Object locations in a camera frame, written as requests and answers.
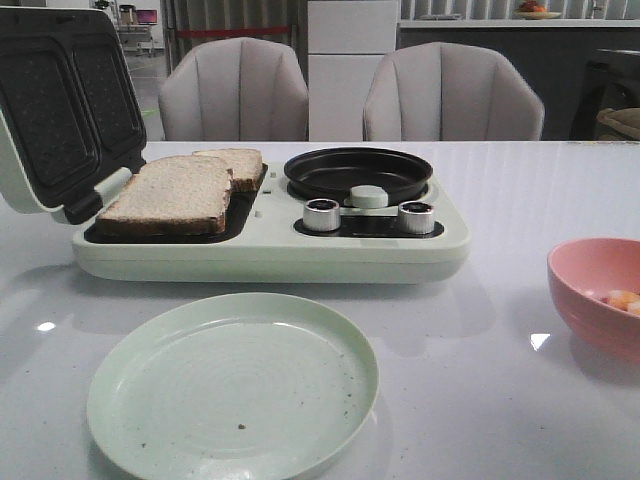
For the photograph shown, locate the bread slice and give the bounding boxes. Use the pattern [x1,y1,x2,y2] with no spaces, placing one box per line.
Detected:
[193,148,263,192]
[96,156,232,236]

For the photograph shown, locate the pink bowl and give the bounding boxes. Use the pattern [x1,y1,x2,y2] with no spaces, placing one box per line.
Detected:
[547,238,639,363]

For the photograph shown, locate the mint green sandwich maker lid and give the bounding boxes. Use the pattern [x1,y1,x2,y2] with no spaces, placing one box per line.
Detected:
[1,7,146,225]

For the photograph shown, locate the orange shrimp pieces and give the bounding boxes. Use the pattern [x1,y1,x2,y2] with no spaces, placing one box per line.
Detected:
[602,290,640,316]

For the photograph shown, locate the mint green breakfast maker base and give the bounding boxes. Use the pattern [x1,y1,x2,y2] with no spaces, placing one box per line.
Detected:
[73,147,470,284]

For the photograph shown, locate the left silver control knob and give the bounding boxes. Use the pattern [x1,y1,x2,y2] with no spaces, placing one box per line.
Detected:
[302,198,341,232]

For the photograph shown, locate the silver control knob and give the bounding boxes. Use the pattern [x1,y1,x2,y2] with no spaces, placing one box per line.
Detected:
[396,201,435,235]
[302,198,341,232]

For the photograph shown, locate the black round frying pan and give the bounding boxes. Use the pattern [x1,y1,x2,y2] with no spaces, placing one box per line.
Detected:
[284,147,433,207]

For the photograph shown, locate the right silver control knob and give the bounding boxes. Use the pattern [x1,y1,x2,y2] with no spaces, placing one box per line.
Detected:
[396,201,435,235]

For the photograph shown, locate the mint green round plate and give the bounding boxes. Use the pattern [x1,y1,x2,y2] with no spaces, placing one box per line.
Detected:
[86,292,379,479]

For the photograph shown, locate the left grey upholstered chair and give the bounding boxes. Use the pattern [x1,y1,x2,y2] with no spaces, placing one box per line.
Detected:
[159,37,309,141]

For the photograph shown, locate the grey upholstered chair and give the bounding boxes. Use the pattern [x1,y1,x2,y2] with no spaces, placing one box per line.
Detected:
[362,42,545,141]
[159,37,309,141]

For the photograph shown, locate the right grey upholstered chair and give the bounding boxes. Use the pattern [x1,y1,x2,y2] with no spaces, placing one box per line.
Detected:
[362,42,545,141]

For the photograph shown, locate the white refrigerator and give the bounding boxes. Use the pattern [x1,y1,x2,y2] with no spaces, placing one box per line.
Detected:
[307,1,400,142]

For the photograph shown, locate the red barrier tape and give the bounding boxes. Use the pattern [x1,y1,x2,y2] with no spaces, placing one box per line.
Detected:
[175,26,292,38]

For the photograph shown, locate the background desk with monitor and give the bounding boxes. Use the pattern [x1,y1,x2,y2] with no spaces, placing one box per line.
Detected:
[111,1,165,56]

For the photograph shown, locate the grey counter with white top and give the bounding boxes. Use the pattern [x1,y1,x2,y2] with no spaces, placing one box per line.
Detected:
[397,19,639,140]

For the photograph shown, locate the fruit plate on counter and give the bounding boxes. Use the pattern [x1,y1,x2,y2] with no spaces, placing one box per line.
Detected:
[514,0,562,20]

